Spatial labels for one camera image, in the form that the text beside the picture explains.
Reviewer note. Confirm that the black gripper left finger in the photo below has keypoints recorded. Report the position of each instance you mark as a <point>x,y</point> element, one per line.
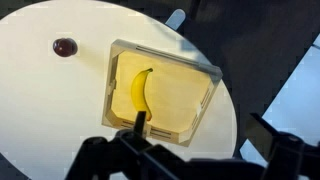
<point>126,156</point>

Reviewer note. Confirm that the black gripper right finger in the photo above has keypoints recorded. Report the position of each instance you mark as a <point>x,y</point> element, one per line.
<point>283,156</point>

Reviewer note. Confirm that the dark purple plum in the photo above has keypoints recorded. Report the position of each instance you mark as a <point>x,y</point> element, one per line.
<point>65,47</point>

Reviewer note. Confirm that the light wooden crate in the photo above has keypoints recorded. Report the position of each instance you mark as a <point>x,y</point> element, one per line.
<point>176,93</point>

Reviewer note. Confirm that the yellow banana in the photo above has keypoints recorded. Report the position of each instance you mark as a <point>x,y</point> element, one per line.
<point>138,90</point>

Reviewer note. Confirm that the white table leg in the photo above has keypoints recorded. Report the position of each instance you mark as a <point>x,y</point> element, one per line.
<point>175,18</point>

